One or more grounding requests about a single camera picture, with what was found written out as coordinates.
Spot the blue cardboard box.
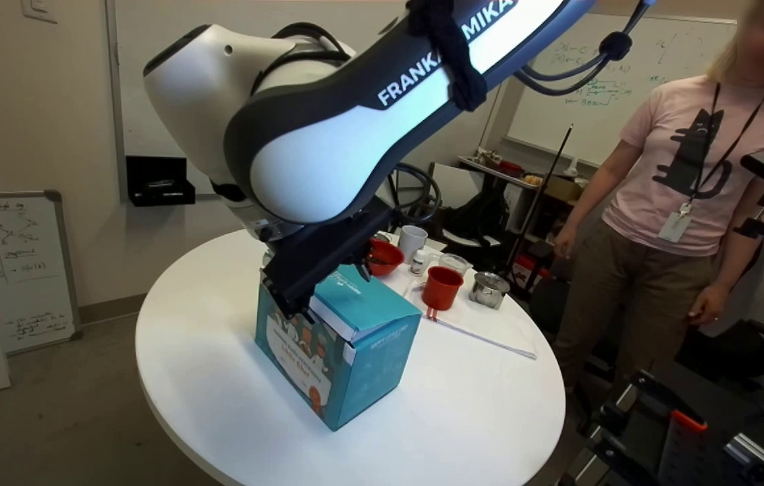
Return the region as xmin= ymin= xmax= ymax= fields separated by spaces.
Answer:
xmin=251 ymin=263 xmax=424 ymax=435

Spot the black box on floor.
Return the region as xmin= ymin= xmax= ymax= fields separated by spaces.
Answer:
xmin=128 ymin=158 xmax=194 ymax=208

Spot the red cup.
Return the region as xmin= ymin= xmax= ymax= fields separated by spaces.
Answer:
xmin=422 ymin=267 xmax=462 ymax=320

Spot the small steel pot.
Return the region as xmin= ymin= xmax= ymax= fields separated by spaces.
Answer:
xmin=471 ymin=274 xmax=510 ymax=308

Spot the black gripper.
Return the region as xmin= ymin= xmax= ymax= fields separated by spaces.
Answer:
xmin=262 ymin=197 xmax=391 ymax=317

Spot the small whiteboard on floor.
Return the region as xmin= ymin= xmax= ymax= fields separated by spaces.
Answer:
xmin=0 ymin=189 xmax=80 ymax=355

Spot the white cloth with red stripes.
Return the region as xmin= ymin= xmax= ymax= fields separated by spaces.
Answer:
xmin=383 ymin=250 xmax=544 ymax=360

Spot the red bowl with handle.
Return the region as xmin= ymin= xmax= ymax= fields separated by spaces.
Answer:
xmin=367 ymin=238 xmax=404 ymax=275

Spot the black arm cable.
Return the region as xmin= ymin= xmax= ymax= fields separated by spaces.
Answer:
xmin=514 ymin=0 xmax=660 ymax=98

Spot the person in pink shirt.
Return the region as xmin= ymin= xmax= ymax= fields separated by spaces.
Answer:
xmin=555 ymin=17 xmax=764 ymax=381

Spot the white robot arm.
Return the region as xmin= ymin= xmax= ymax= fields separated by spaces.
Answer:
xmin=143 ymin=0 xmax=595 ymax=314

